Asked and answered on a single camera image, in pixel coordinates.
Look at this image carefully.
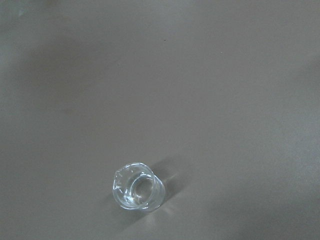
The clear glass shaker cup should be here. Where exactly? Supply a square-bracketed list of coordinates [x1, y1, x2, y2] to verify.
[112, 162, 166, 212]

